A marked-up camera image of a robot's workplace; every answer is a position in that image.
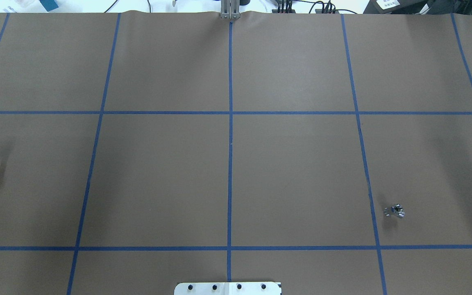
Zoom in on chrome pipe fitting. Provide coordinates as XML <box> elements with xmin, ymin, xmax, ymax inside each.
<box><xmin>383</xmin><ymin>204</ymin><xmax>405</xmax><ymax>218</ymax></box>

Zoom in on white metal mounting plate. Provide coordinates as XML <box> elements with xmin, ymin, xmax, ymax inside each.
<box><xmin>174</xmin><ymin>281</ymin><xmax>282</xmax><ymax>295</ymax></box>

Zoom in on black cables at table edge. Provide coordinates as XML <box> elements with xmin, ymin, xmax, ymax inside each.
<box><xmin>271</xmin><ymin>0</ymin><xmax>370</xmax><ymax>15</ymax></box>

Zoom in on aluminium frame post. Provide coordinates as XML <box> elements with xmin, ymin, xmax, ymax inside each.
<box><xmin>220</xmin><ymin>0</ymin><xmax>241</xmax><ymax>20</ymax></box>

